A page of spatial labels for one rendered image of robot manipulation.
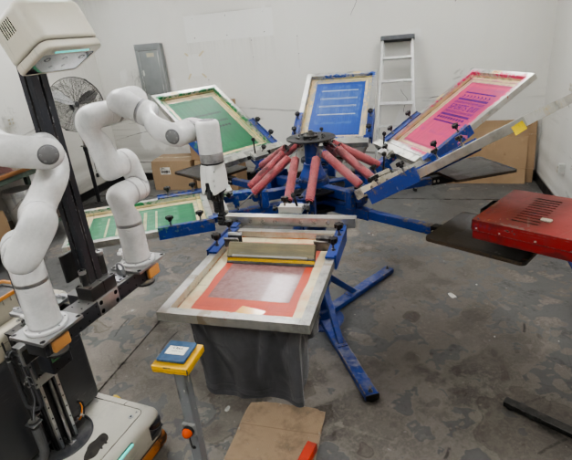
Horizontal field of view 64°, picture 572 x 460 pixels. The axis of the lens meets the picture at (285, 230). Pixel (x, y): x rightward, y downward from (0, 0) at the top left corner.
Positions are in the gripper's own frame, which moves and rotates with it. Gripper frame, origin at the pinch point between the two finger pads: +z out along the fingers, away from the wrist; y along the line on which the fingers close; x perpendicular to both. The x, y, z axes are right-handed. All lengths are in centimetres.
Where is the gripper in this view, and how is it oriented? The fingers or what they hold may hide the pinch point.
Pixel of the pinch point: (218, 206)
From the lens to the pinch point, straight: 155.1
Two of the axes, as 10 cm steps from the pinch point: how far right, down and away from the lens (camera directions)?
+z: 0.8, 9.2, 4.0
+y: -3.7, 4.0, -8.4
